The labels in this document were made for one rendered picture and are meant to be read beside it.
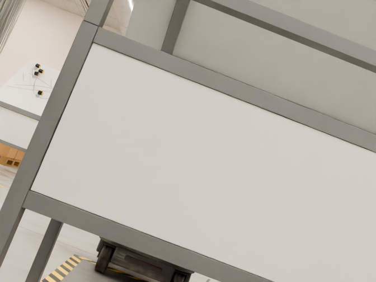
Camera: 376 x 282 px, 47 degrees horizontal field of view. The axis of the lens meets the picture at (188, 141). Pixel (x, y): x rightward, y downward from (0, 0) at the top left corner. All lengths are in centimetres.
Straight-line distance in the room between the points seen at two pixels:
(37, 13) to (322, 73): 854
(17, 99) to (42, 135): 528
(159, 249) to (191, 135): 26
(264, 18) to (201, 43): 50
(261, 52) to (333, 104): 32
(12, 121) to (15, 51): 368
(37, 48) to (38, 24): 50
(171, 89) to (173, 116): 6
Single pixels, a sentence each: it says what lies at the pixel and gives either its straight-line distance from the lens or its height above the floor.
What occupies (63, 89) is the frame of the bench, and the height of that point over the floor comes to 63.
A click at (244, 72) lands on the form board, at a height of 100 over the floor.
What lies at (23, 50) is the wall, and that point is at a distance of 956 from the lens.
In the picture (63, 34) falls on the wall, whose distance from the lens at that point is 945.
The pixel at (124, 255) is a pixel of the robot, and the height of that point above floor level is 13.
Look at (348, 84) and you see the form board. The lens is 160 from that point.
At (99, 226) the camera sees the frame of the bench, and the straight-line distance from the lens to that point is 97.
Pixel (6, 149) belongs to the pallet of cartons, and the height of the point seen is 26.
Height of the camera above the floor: 50
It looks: 8 degrees up
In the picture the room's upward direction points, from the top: 21 degrees clockwise
